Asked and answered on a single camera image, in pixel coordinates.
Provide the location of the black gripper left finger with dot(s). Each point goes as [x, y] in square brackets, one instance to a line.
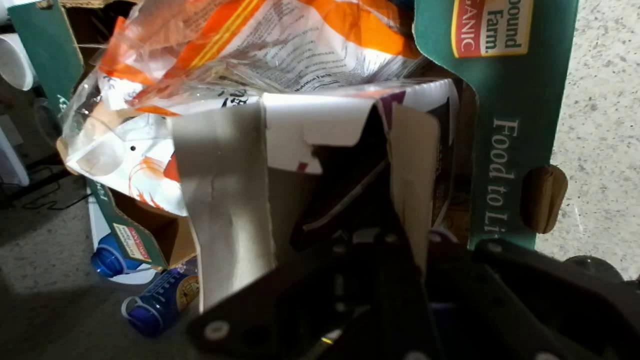
[312, 300]

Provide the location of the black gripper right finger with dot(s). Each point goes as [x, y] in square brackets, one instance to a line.
[532, 307]

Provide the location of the tall white printed box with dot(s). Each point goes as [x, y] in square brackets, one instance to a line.
[227, 200]

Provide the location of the green cardboard produce box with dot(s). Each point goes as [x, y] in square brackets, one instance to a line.
[512, 132]

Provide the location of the small blue-capped bottle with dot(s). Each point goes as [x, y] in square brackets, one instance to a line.
[113, 256]
[156, 302]

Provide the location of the white printed plastic bag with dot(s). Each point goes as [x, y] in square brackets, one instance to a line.
[113, 152]

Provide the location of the orange plastic bread bag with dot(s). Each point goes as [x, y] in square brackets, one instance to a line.
[287, 46]

